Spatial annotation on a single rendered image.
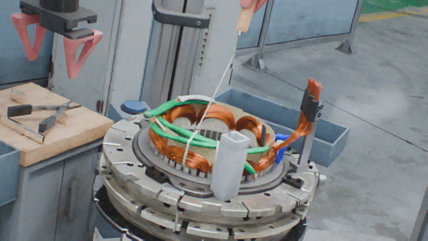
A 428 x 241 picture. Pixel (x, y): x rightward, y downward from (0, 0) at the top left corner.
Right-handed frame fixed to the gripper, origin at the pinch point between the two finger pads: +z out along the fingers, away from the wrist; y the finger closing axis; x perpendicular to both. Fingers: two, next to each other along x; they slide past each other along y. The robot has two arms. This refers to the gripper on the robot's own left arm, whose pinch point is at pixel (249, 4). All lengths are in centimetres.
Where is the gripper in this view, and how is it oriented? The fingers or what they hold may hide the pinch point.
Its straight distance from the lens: 114.5
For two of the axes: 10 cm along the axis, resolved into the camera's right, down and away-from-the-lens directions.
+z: -3.8, 9.2, 0.7
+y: 6.3, 2.1, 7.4
